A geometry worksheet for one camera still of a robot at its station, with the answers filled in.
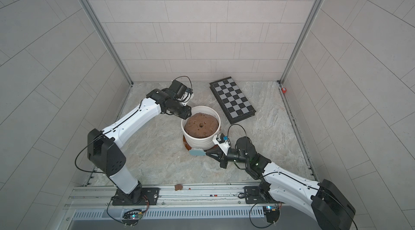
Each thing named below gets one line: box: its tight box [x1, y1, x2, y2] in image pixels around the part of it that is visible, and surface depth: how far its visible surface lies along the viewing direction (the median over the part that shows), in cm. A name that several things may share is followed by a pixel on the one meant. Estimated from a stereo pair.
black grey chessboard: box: [209, 76, 257, 125], surface depth 104 cm
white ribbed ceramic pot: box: [181, 105, 222, 150], surface depth 84 cm
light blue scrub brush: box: [189, 147, 207, 157], surface depth 74 cm
